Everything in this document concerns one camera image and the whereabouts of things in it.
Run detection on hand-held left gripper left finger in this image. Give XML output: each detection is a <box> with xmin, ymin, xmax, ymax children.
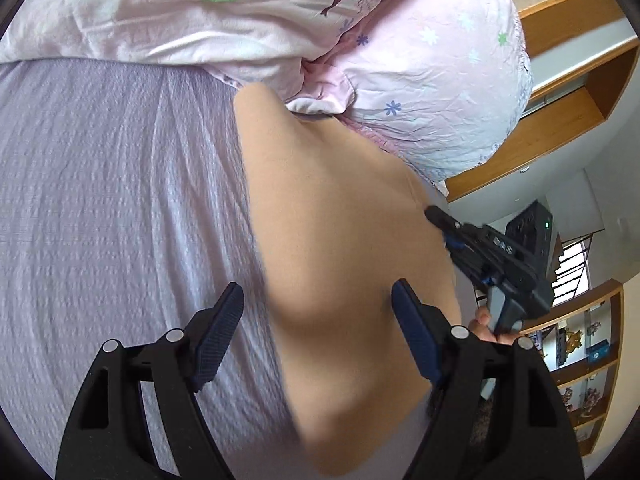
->
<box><xmin>55</xmin><ymin>282</ymin><xmax>245</xmax><ymax>480</ymax></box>

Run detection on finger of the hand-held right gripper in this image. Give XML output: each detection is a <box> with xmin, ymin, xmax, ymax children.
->
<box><xmin>444</xmin><ymin>235</ymin><xmax>475</xmax><ymax>281</ymax></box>
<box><xmin>424</xmin><ymin>204</ymin><xmax>470</xmax><ymax>235</ymax></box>

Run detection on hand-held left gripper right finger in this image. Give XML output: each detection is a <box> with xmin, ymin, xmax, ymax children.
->
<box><xmin>391</xmin><ymin>278</ymin><xmax>586</xmax><ymax>480</ymax></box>

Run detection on beige garment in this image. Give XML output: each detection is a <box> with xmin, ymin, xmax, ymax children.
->
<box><xmin>233</xmin><ymin>82</ymin><xmax>464</xmax><ymax>479</ymax></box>

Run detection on person's right hand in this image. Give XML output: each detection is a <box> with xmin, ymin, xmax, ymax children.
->
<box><xmin>468</xmin><ymin>307</ymin><xmax>522</xmax><ymax>347</ymax></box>

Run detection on staircase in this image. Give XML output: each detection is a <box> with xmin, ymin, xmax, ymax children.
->
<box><xmin>550</xmin><ymin>229</ymin><xmax>603</xmax><ymax>307</ymax></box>

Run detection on golden figurine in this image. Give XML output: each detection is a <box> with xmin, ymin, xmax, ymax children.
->
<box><xmin>561</xmin><ymin>327</ymin><xmax>587</xmax><ymax>357</ymax></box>

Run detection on wooden bookshelf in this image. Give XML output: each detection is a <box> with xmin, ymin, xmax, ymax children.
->
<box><xmin>520</xmin><ymin>280</ymin><xmax>626</xmax><ymax>457</ymax></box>

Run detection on pink flower print pillow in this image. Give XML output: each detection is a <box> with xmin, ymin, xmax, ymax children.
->
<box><xmin>285</xmin><ymin>0</ymin><xmax>534</xmax><ymax>197</ymax></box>

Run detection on lavender bed sheet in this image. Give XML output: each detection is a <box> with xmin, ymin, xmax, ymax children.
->
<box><xmin>0</xmin><ymin>58</ymin><xmax>488</xmax><ymax>480</ymax></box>

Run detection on wooden headboard shelf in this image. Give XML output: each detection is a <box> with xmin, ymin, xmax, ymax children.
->
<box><xmin>444</xmin><ymin>0</ymin><xmax>640</xmax><ymax>206</ymax></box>

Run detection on pink tree print quilt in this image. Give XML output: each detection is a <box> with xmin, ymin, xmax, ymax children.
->
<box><xmin>0</xmin><ymin>0</ymin><xmax>418</xmax><ymax>70</ymax></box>

